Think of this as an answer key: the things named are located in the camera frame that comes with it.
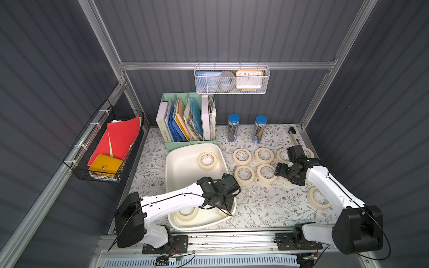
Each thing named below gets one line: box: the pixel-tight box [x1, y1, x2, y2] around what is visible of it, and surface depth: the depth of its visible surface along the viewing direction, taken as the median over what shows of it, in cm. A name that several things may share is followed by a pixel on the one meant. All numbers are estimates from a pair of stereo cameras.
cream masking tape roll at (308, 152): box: [301, 146, 316, 159], surface depth 106 cm
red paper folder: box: [87, 116, 142, 167], surface depth 76 cm
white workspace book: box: [155, 100, 173, 143], surface depth 93 cm
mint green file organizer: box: [160, 92, 217, 151], surface depth 101 cm
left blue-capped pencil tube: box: [227, 113, 241, 143], surface depth 107 cm
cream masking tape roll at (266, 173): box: [256, 163, 278, 184], surface depth 97 cm
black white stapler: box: [287, 126, 299, 146], surface depth 114 cm
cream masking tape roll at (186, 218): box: [174, 206, 199, 222], surface depth 80 cm
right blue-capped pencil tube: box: [253, 115, 268, 144], surface depth 104 cm
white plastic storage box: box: [165, 142, 232, 194], surface depth 101 cm
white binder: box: [201, 94, 212, 141], surface depth 98 cm
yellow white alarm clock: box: [235, 69, 265, 90], surface depth 90 cm
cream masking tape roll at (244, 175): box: [234, 165, 255, 186], surface depth 96 cm
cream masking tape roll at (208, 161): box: [197, 151, 219, 172], surface depth 101 cm
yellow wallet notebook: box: [88, 153, 124, 175], surface depth 65 cm
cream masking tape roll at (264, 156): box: [254, 147, 275, 165], surface depth 104 cm
